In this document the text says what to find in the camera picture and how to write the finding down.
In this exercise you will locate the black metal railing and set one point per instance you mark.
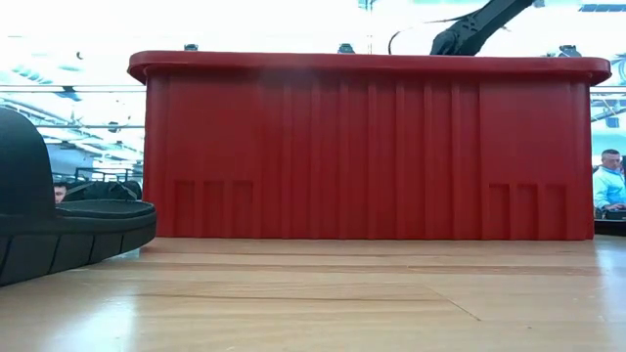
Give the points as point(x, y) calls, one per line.
point(98, 169)

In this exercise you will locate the black aluminium table frame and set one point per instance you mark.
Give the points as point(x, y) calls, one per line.
point(611, 227)

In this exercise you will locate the person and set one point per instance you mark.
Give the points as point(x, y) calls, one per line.
point(609, 186)
point(59, 192)

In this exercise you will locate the black bag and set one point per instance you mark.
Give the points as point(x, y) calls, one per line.
point(102, 190)

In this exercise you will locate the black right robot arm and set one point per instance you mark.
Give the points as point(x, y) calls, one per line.
point(469, 29)

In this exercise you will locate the red plastic bin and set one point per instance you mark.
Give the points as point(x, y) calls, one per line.
point(367, 146)

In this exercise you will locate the black slide sandal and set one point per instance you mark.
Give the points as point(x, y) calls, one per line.
point(29, 171)

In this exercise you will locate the grey metal bracket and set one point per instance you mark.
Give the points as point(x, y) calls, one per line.
point(568, 51)
point(345, 48)
point(191, 47)

